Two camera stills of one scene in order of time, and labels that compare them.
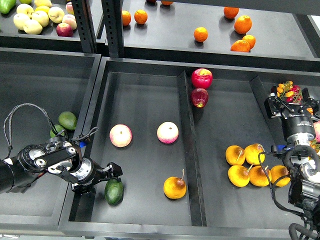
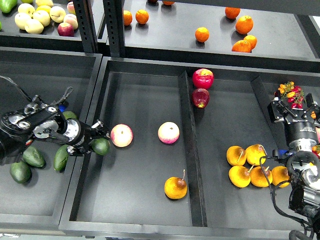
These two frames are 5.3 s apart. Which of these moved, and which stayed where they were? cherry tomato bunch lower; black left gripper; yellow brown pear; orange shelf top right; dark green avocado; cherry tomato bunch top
Moved: dark green avocado; black left gripper
Stayed: orange shelf top right; yellow brown pear; cherry tomato bunch lower; cherry tomato bunch top
